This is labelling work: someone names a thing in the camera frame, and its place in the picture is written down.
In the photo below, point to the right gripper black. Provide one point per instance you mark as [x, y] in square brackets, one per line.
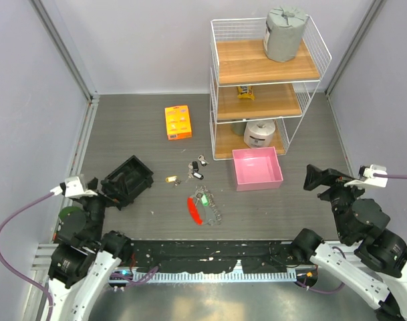
[334, 178]

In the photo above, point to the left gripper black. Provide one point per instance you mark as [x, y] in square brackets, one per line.
[93, 187]

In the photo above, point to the black tag removed key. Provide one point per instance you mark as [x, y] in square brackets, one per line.
[194, 175]

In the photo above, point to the metal keyring holder red grip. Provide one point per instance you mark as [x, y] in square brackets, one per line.
[200, 214]

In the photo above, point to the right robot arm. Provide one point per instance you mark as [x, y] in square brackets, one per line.
[360, 222]

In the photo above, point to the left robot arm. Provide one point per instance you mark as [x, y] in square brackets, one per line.
[85, 257]

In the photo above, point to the black plastic bin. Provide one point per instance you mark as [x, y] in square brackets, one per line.
[129, 180]

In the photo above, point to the yellow tag key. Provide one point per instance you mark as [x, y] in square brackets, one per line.
[173, 180]

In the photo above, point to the pink open box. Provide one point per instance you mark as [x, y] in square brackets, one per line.
[257, 169]

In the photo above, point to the white paper roll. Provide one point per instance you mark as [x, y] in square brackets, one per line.
[259, 133]

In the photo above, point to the orange cardboard box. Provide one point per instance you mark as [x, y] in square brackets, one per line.
[178, 125]

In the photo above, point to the grey can on shelf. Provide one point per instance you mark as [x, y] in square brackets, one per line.
[239, 128]

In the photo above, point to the yellow snack packet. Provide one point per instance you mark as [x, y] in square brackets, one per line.
[245, 92]

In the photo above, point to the grey wrapped paper roll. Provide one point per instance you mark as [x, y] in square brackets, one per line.
[284, 29]

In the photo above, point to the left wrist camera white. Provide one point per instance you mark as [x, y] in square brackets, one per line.
[74, 187]

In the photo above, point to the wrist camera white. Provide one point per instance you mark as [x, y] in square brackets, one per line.
[74, 187]
[373, 176]

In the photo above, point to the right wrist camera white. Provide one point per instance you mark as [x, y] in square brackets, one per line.
[373, 176]

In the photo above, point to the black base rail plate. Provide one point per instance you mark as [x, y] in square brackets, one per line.
[217, 257]

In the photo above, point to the white slotted cable duct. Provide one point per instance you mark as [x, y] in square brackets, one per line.
[236, 276]

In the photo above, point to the white wire shelf rack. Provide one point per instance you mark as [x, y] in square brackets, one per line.
[283, 90]

